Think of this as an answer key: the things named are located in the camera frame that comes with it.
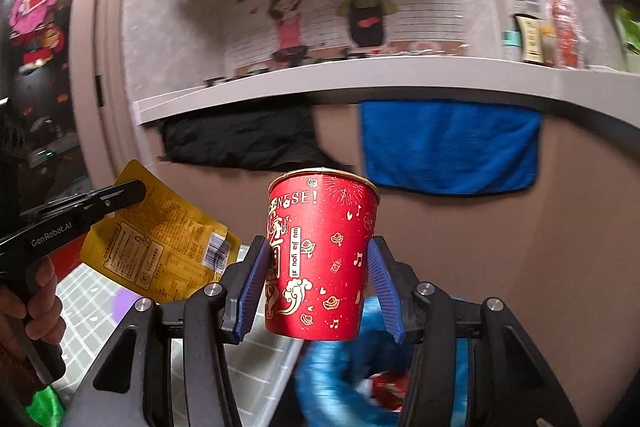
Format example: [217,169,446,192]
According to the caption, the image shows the green packet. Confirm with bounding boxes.
[614,6,640,70]

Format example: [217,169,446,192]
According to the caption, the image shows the orange drink bottle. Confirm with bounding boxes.
[545,0,586,69]

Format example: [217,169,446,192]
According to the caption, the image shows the dark bottle yellow label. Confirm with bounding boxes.
[515,13,544,66]

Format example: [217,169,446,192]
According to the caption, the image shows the blue towel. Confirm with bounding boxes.
[360,101,544,198]

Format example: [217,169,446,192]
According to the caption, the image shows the dark cooktop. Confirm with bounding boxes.
[205,49,382,88]

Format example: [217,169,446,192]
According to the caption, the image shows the golden yellow snack pouch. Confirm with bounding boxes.
[80,159,244,306]

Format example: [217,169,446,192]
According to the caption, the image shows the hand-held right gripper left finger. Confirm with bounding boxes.
[62,234,274,427]

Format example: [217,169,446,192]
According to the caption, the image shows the green plastic bag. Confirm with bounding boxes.
[25,384,67,427]

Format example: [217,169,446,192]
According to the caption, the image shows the small bottle yellow cap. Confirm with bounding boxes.
[540,27,557,68]

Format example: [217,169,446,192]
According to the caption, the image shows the black cloth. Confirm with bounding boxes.
[160,106,359,174]

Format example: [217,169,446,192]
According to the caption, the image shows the white kitchen counter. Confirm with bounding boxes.
[135,56,640,130]

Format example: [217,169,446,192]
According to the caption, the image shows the person's left hand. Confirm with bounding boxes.
[0,256,67,390]

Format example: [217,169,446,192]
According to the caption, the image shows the green checked tablecloth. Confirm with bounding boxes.
[54,244,307,427]

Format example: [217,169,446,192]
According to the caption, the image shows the red paper cup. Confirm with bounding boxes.
[262,169,382,342]

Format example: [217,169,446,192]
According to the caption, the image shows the red drink can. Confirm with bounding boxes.
[372,372,414,411]

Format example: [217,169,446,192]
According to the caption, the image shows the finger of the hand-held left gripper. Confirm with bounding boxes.
[34,180,148,224]

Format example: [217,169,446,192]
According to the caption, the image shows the beige door frame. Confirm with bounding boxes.
[75,0,167,188]

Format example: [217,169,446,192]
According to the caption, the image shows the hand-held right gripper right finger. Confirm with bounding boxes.
[367,236,583,427]

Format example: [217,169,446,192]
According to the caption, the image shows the blue plastic bag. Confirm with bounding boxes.
[295,297,472,427]

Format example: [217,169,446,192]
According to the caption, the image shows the dark door with stickers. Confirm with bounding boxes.
[0,0,102,208]

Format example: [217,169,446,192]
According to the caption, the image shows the purple round paper lid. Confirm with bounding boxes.
[111,292,132,324]

